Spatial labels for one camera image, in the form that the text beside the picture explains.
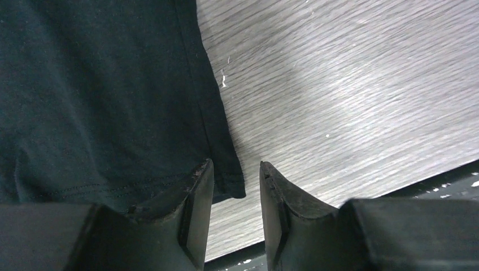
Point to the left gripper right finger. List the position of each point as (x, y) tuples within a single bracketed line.
[(396, 232)]

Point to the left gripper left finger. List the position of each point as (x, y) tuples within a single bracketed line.
[(167, 232)]

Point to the plain black underwear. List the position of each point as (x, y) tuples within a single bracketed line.
[(110, 102)]

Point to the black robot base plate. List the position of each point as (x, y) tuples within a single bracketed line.
[(458, 183)]

